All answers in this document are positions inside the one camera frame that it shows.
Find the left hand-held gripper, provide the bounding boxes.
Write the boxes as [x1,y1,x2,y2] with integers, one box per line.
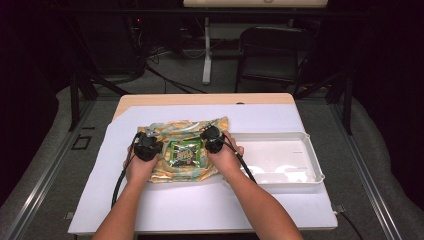
[132,130,165,163]

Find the person's right hand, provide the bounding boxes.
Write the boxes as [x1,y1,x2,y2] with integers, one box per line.
[206,130,245,183]

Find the black folding chair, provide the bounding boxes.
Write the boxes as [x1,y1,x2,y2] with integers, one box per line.
[234,25,318,97]

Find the white table mat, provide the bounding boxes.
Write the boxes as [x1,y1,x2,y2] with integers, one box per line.
[67,103,339,235]

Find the white plastic tray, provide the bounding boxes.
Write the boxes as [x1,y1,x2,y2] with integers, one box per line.
[221,131,326,187]

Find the black cable with grey plug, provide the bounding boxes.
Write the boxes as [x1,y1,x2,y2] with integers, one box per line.
[334,204,365,240]

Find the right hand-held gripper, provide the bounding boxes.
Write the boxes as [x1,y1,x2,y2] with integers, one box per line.
[199,124,227,155]

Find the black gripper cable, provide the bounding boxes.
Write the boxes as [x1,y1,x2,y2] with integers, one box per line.
[110,132,142,210]
[222,140,258,185]

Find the green snack packet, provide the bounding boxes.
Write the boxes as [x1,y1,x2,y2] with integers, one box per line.
[168,139,203,169]

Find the black metal stand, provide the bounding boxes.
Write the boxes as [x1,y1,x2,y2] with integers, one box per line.
[294,70,354,136]
[67,70,132,132]

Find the black floor cable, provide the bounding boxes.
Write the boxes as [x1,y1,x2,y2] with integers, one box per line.
[145,54,208,95]

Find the orange slice print drawstring bag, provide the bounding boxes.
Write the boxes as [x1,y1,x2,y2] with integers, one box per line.
[137,116,230,184]

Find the person's left hand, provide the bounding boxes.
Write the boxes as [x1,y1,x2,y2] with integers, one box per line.
[124,146,161,186]

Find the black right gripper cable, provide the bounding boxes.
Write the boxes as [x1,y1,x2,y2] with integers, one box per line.
[222,140,258,185]

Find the white table leg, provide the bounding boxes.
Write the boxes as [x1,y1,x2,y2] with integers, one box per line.
[201,16,214,86]

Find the aluminium floor rail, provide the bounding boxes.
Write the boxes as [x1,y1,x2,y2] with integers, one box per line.
[327,102,403,240]
[2,99,98,240]

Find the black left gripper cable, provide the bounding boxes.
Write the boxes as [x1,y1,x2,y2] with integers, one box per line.
[110,132,142,210]

